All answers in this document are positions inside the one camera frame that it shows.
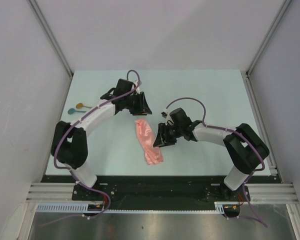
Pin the gold spoon teal handle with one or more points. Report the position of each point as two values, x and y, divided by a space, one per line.
82 106

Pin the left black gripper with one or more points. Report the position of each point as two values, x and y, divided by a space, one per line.
142 108

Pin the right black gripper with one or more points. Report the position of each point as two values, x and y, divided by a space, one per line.
162 140

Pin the right aluminium table rail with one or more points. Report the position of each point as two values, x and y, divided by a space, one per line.
257 113

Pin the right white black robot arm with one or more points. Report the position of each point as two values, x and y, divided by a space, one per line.
245 148

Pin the pink satin napkin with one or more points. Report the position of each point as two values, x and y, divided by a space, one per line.
146 139

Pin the left aluminium frame post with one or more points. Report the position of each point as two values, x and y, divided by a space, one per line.
39 15

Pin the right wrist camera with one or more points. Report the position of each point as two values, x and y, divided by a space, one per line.
165 114

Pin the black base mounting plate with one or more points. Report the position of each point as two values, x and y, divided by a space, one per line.
168 192

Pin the aluminium frame post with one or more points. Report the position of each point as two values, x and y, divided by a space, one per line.
284 8
39 15

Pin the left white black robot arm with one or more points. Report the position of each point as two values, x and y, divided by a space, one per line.
70 141

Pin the white slotted cable duct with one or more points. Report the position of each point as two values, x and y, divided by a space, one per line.
93 208

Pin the front aluminium cross rail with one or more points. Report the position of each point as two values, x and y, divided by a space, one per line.
260 193

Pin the right aluminium frame post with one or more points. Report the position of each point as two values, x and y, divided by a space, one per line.
284 8

